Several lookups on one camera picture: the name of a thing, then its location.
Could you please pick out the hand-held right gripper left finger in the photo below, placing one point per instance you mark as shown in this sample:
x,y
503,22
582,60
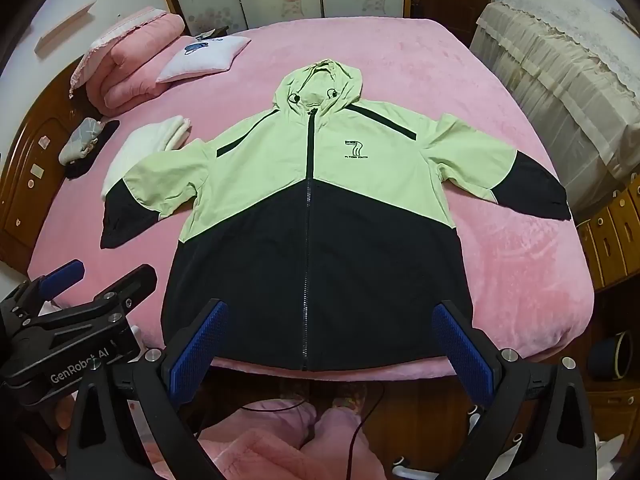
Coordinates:
x,y
197,350

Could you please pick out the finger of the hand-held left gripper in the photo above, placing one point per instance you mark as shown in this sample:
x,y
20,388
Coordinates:
x,y
60,275
130,285

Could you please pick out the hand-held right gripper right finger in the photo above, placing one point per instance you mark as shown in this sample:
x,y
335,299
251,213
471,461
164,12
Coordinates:
x,y
462,350

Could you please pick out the green and black hooded jacket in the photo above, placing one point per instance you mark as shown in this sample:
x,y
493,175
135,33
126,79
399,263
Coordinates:
x,y
350,185

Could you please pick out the wooden headboard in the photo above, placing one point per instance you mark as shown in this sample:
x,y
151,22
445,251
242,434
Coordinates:
x,y
30,200

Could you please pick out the person's pink pajama legs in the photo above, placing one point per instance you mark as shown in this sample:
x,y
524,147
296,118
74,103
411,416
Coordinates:
x,y
260,450

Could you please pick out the patterned slipper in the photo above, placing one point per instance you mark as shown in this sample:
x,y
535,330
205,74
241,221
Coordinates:
x,y
349,399

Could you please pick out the grey patterned cloth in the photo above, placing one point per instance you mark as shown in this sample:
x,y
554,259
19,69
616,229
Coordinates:
x,y
80,140

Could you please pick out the dark round container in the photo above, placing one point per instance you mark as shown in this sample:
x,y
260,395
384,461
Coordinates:
x,y
607,355

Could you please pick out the folded white towel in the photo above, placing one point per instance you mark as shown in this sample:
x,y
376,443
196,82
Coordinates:
x,y
145,140

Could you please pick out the black cloth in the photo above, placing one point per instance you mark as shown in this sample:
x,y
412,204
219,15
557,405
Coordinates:
x,y
107,132

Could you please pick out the wooden drawer cabinet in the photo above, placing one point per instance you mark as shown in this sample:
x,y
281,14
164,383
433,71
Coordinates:
x,y
615,240

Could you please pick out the folded pink quilt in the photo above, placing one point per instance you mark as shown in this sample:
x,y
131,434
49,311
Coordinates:
x,y
130,70

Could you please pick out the white pillow with blue print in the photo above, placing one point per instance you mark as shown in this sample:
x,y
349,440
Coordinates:
x,y
200,60

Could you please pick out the pink bed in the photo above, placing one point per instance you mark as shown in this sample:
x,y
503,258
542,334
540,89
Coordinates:
x,y
425,60

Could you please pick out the wooden wall shelf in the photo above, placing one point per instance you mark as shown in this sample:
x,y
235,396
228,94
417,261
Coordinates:
x,y
65,27

